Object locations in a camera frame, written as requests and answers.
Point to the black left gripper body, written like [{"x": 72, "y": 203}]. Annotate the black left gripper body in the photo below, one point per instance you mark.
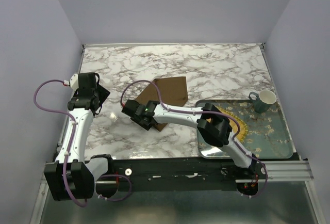
[{"x": 102, "y": 93}]

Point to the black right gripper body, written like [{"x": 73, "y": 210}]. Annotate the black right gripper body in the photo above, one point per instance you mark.
[{"x": 137, "y": 122}]

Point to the brown cloth napkin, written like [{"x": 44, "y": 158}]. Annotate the brown cloth napkin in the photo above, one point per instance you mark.
[{"x": 173, "y": 91}]

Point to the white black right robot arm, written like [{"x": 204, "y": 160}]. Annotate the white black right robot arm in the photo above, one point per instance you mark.
[{"x": 216, "y": 128}]

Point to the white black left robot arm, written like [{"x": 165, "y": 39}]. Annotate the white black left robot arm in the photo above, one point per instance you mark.
[{"x": 69, "y": 176}]

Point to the teal mug white inside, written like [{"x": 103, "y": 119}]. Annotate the teal mug white inside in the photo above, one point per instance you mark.
[{"x": 262, "y": 100}]

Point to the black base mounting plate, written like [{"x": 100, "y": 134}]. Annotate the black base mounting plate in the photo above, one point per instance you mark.
[{"x": 178, "y": 174}]

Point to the teal floral metal tray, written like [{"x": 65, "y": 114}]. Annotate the teal floral metal tray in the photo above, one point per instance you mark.
[{"x": 266, "y": 135}]

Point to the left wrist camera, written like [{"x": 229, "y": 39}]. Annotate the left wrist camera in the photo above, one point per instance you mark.
[{"x": 74, "y": 83}]

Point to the aluminium frame rail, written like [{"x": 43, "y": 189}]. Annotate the aluminium frame rail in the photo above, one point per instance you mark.
[{"x": 281, "y": 171}]

